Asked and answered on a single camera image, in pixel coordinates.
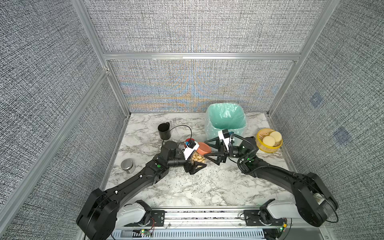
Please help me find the pale round bun, rear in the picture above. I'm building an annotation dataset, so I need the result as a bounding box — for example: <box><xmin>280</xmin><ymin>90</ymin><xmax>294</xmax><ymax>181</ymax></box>
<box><xmin>269</xmin><ymin>131</ymin><xmax>283</xmax><ymax>144</ymax></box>

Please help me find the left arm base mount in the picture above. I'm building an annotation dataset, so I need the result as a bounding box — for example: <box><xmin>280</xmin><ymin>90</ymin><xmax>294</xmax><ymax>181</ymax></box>
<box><xmin>124</xmin><ymin>210</ymin><xmax>165</xmax><ymax>228</ymax></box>

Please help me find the black mug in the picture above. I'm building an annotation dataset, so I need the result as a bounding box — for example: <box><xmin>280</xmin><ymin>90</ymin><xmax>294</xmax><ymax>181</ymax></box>
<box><xmin>158</xmin><ymin>122</ymin><xmax>171</xmax><ymax>141</ymax></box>

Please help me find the green trash bin with liner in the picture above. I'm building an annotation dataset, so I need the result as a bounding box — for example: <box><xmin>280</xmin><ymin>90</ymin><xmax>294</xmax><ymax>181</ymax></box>
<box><xmin>205</xmin><ymin>103</ymin><xmax>247</xmax><ymax>140</ymax></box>

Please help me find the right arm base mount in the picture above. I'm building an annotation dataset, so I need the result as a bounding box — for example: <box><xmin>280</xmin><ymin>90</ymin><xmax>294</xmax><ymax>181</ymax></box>
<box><xmin>243</xmin><ymin>210</ymin><xmax>286</xmax><ymax>227</ymax></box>

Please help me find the orange jar lid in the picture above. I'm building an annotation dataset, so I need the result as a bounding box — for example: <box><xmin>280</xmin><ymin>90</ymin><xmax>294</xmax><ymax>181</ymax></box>
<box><xmin>197</xmin><ymin>142</ymin><xmax>212</xmax><ymax>156</ymax></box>

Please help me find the aluminium front rail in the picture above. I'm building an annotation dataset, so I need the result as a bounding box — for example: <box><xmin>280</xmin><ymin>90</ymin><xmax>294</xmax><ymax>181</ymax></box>
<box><xmin>78</xmin><ymin>206</ymin><xmax>331</xmax><ymax>240</ymax></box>

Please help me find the pale round bun, front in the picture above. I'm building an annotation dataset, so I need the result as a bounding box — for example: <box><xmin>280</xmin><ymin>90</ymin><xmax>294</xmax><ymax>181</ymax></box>
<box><xmin>263</xmin><ymin>136</ymin><xmax>276</xmax><ymax>147</ymax></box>

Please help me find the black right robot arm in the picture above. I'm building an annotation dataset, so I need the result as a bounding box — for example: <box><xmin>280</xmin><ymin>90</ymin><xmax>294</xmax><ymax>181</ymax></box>
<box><xmin>205</xmin><ymin>134</ymin><xmax>339</xmax><ymax>227</ymax></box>

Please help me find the orange lid peanut jar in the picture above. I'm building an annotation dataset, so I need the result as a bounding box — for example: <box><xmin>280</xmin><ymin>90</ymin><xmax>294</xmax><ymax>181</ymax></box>
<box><xmin>191</xmin><ymin>152</ymin><xmax>207</xmax><ymax>164</ymax></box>

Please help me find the small silver lid jar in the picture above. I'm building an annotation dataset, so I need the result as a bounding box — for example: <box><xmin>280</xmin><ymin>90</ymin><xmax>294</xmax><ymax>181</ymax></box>
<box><xmin>121</xmin><ymin>159</ymin><xmax>136</xmax><ymax>174</ymax></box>

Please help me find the yellow bamboo steamer basket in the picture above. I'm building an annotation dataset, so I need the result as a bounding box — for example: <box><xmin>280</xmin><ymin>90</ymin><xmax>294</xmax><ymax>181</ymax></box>
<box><xmin>256</xmin><ymin>128</ymin><xmax>283</xmax><ymax>153</ymax></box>

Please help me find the red lid peanut jar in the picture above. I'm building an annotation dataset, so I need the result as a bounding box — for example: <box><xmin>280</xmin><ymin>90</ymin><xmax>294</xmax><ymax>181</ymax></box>
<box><xmin>185</xmin><ymin>138</ymin><xmax>195</xmax><ymax>144</ymax></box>

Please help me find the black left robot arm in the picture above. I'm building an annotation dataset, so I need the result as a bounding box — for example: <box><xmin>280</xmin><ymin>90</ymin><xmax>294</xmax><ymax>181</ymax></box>
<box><xmin>76</xmin><ymin>139</ymin><xmax>207</xmax><ymax>240</ymax></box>

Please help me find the pale round bun, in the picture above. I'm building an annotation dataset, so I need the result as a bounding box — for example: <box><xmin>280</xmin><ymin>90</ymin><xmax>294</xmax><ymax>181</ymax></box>
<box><xmin>269</xmin><ymin>131</ymin><xmax>283</xmax><ymax>144</ymax></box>
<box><xmin>263</xmin><ymin>136</ymin><xmax>276</xmax><ymax>147</ymax></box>

